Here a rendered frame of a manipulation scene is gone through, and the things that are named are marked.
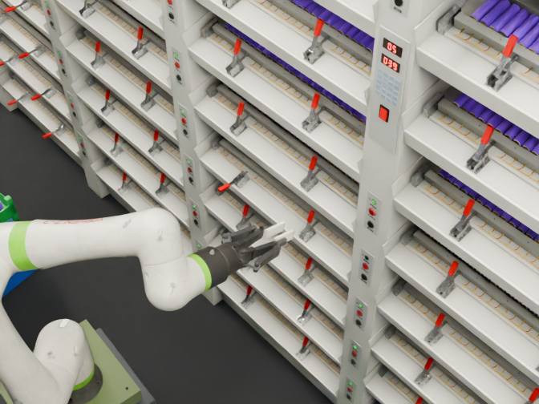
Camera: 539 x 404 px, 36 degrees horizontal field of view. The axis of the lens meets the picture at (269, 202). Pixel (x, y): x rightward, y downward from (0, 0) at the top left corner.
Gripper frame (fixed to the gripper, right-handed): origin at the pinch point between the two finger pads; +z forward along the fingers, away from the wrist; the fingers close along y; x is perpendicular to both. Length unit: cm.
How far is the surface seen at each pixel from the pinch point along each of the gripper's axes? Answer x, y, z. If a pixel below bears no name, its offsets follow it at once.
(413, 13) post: 76, 26, -12
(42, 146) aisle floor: -80, -155, 27
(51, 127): -65, -146, 26
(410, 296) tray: -4.6, 31.4, 17.1
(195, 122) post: 5.9, -43.1, 6.6
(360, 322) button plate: -19.8, 22.7, 13.5
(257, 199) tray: -7.1, -19.3, 11.9
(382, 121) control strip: 49, 22, -5
